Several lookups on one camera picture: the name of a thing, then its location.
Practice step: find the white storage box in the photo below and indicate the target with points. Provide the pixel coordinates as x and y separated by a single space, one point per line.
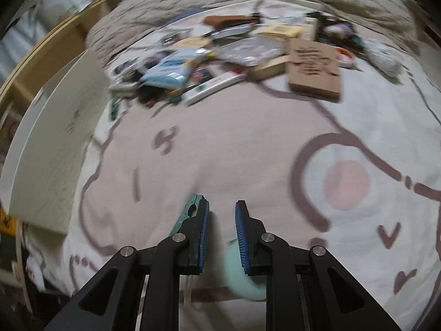
58 144

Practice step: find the clear plastic case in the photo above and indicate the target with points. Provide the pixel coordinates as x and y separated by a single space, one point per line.
251 51

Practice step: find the brown leather wallet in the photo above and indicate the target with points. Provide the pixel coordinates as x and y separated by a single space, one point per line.
229 20

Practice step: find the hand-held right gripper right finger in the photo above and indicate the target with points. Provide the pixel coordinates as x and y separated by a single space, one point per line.
241 238

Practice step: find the teal plastic clip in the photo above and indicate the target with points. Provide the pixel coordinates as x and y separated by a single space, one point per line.
182 215

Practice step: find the brown tape roll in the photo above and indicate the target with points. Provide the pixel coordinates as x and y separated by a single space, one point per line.
174 39

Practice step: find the carved wooden block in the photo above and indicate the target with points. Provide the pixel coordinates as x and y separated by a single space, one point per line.
313 69

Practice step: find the white lighter-shaped box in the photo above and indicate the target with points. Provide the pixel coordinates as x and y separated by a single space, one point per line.
213 88

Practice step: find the mint green round container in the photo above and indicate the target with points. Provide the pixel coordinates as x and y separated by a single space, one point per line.
237 282

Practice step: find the tall cream box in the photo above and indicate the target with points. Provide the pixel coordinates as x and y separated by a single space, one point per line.
310 26

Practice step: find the black cloth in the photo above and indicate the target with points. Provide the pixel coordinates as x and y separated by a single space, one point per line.
150 93

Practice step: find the yellow patterned box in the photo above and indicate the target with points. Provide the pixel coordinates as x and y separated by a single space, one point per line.
277 30

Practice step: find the yellow printed card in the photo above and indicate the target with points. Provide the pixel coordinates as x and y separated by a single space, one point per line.
7 227

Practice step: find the oval wooden board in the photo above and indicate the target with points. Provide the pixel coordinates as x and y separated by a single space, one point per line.
191 43

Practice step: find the dark hair scrunchie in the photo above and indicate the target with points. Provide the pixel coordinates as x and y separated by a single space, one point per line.
341 34

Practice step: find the wooden shelf unit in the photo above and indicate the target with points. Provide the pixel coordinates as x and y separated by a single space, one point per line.
51 48

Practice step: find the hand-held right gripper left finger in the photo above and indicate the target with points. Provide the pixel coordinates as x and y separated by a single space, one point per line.
203 234

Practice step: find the blue yellow mask packet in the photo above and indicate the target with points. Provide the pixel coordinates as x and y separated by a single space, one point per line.
172 69

